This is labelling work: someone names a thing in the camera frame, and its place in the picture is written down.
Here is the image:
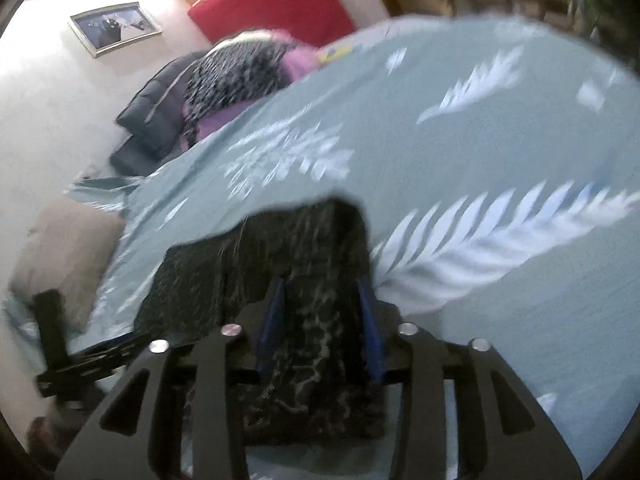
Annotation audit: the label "dark leopard print pants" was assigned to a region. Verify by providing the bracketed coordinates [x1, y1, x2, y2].
[134, 197, 390, 447]

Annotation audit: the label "yellow and blue toy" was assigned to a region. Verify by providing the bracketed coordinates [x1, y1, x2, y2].
[317, 44, 357, 64]

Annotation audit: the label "beige pillow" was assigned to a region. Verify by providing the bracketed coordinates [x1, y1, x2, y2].
[7, 194, 127, 332]

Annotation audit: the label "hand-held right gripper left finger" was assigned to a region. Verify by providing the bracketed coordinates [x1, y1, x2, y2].
[54, 279, 289, 480]

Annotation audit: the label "grey padded headboard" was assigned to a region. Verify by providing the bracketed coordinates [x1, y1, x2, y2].
[109, 49, 212, 175]

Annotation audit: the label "grey-green leaf print blanket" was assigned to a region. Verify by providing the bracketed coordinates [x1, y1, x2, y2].
[64, 11, 640, 480]

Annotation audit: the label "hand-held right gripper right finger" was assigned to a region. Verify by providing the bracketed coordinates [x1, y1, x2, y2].
[356, 279, 585, 480]

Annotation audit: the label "leaf print pillow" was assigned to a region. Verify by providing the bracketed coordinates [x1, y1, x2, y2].
[62, 172, 151, 211]

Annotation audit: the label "black white leopard print cloth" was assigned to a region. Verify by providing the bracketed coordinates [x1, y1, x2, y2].
[181, 39, 302, 132]

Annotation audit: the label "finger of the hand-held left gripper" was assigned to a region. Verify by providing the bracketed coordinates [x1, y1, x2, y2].
[77, 331, 153, 387]

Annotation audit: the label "framed wall picture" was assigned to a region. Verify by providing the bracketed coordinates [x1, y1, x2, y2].
[67, 2, 165, 59]

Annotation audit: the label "pink cloth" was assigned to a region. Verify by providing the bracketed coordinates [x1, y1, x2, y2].
[181, 29, 322, 142]

